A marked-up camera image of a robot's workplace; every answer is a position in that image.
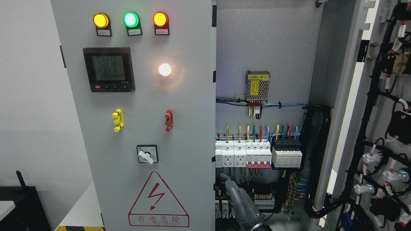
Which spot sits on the grey cabinet door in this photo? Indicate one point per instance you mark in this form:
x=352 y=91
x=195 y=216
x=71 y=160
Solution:
x=185 y=153
x=345 y=28

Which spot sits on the red terminal connector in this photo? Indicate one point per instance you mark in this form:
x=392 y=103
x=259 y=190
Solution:
x=169 y=120

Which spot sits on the white socket breaker row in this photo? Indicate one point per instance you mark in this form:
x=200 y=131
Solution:
x=230 y=154

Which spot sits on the white glowing indicator lamp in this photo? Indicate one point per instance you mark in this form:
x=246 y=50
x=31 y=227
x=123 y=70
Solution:
x=165 y=69

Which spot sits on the metal mesh power supply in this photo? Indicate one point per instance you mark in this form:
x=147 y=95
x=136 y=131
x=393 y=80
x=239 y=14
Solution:
x=257 y=85

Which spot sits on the yellow terminal connector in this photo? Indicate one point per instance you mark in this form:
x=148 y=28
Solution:
x=117 y=120

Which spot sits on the black white surge protector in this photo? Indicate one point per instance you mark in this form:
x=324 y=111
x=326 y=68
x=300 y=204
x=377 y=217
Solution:
x=286 y=154

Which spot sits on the red electric hazard sign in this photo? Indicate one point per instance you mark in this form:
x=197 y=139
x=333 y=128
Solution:
x=157 y=206

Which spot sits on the red indicator light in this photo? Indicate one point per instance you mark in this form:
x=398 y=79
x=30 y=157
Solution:
x=161 y=23

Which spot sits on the black digital power meter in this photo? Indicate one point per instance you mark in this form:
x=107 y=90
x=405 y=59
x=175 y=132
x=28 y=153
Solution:
x=109 y=69

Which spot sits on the brass ground terminal bar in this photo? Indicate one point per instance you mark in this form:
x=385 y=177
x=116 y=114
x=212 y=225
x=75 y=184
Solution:
x=291 y=191

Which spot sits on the green indicator light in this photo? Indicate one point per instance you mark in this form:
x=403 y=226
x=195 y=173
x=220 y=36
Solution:
x=132 y=23

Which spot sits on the yellow indicator light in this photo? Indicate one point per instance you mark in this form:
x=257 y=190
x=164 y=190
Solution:
x=102 y=24

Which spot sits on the black box with antenna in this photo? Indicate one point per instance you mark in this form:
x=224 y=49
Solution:
x=26 y=213

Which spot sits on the red handle circuit breaker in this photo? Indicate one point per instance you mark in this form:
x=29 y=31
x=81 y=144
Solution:
x=258 y=155

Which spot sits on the white rotary selector switch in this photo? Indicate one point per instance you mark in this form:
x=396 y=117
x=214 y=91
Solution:
x=147 y=154

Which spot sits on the black wire harness right door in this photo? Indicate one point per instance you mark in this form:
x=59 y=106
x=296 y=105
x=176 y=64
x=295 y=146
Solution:
x=373 y=181

